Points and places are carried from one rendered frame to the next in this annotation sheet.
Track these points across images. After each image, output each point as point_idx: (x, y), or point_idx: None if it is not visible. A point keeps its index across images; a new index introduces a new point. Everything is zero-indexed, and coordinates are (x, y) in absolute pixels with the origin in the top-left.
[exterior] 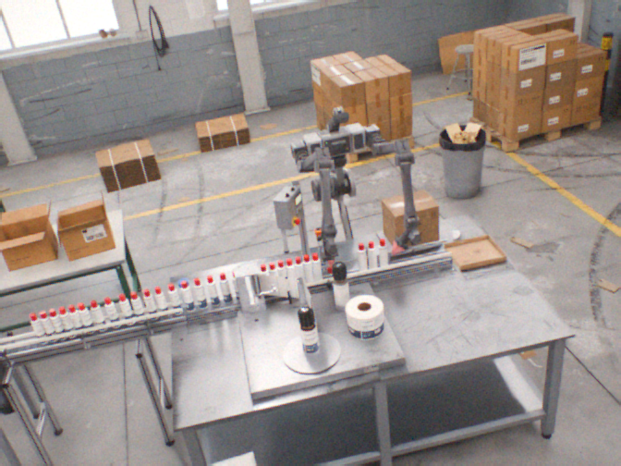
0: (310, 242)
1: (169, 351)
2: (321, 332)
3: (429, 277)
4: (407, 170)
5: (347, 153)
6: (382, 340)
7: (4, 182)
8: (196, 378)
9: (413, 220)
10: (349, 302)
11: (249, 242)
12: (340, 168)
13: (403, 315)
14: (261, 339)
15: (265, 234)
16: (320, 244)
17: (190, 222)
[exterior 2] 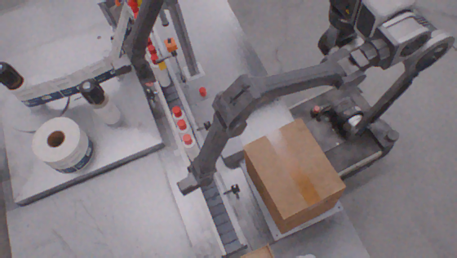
0: (448, 77)
1: (232, 2)
2: (70, 104)
3: (188, 224)
4: (215, 130)
5: (345, 17)
6: (46, 173)
7: None
8: (34, 15)
9: (194, 174)
10: (66, 120)
11: (428, 12)
12: (334, 27)
13: (107, 195)
14: (66, 50)
15: (451, 23)
16: (447, 89)
17: None
